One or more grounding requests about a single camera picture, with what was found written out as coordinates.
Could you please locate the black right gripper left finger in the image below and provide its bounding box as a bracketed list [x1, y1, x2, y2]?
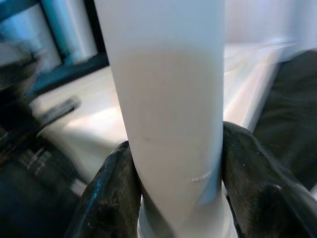
[65, 140, 142, 238]

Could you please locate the white plastic table top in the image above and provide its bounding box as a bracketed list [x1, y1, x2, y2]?
[32, 37, 295, 196]

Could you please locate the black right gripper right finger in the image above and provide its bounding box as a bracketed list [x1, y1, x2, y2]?
[221, 121, 317, 238]

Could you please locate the white plastic table leg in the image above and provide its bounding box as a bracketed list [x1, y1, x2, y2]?
[94, 0, 232, 238]

